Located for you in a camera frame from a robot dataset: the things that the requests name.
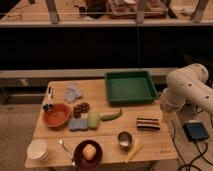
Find green plastic tray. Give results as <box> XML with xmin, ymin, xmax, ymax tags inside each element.
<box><xmin>105</xmin><ymin>71</ymin><xmax>158</xmax><ymax>105</ymax></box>

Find light green sponge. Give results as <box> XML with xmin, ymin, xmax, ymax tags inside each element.
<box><xmin>87</xmin><ymin>112</ymin><xmax>100</xmax><ymax>130</ymax></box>

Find black cable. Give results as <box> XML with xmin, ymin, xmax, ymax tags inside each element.
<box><xmin>169</xmin><ymin>105</ymin><xmax>213</xmax><ymax>171</ymax></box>

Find white handled brush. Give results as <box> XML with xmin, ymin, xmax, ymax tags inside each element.
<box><xmin>42</xmin><ymin>87</ymin><xmax>53</xmax><ymax>111</ymax></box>

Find green chili pepper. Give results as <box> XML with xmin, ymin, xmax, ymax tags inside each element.
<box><xmin>101</xmin><ymin>109</ymin><xmax>122</xmax><ymax>122</ymax></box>

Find orange clay bowl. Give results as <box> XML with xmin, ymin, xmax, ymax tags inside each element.
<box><xmin>42</xmin><ymin>103</ymin><xmax>71</xmax><ymax>128</ymax></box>

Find crumpled light blue cloth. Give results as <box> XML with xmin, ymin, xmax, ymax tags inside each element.
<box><xmin>64</xmin><ymin>83</ymin><xmax>82</xmax><ymax>103</ymax></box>

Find black foot pedal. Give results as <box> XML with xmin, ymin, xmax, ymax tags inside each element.
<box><xmin>183</xmin><ymin>122</ymin><xmax>209</xmax><ymax>142</ymax></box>

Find blue sponge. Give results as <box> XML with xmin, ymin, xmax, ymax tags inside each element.
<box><xmin>69</xmin><ymin>119</ymin><xmax>88</xmax><ymax>132</ymax></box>

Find small metal cup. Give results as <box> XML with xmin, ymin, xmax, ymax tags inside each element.
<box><xmin>118</xmin><ymin>131</ymin><xmax>132</xmax><ymax>150</ymax></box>

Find metal spoon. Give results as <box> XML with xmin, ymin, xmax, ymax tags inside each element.
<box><xmin>59</xmin><ymin>139</ymin><xmax>76</xmax><ymax>167</ymax></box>

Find yellow banana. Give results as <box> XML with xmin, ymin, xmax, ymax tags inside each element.
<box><xmin>125</xmin><ymin>138</ymin><xmax>142</xmax><ymax>163</ymax></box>

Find dark red plate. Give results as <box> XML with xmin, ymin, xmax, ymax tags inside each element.
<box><xmin>74</xmin><ymin>140</ymin><xmax>103</xmax><ymax>171</ymax></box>

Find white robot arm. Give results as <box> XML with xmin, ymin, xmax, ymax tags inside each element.
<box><xmin>159</xmin><ymin>63</ymin><xmax>213</xmax><ymax>126</ymax></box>

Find bunch of dark grapes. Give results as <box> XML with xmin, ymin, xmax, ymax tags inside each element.
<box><xmin>73</xmin><ymin>102</ymin><xmax>90</xmax><ymax>119</ymax></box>

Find white paper cup stack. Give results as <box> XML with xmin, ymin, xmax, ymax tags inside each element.
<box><xmin>27</xmin><ymin>139</ymin><xmax>49</xmax><ymax>161</ymax></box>

